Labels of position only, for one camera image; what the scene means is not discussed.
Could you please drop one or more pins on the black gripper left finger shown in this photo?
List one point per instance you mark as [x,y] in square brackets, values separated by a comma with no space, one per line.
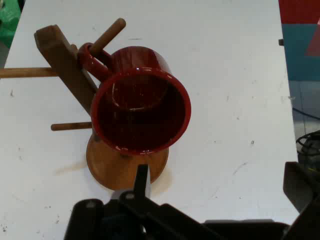
[112,220]

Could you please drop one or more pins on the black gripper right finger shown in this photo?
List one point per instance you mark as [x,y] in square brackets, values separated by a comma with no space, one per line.
[307,190]

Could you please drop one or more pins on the dark red ceramic mug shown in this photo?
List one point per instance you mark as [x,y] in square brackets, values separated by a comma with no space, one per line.
[140,62]

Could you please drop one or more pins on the small black table clip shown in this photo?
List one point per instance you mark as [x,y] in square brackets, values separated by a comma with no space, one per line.
[281,42]

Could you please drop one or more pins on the wooden mug tree stand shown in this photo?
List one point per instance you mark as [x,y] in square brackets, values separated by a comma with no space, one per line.
[62,57]

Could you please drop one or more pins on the green plastic bag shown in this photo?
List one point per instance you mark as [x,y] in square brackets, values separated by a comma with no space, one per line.
[8,22]

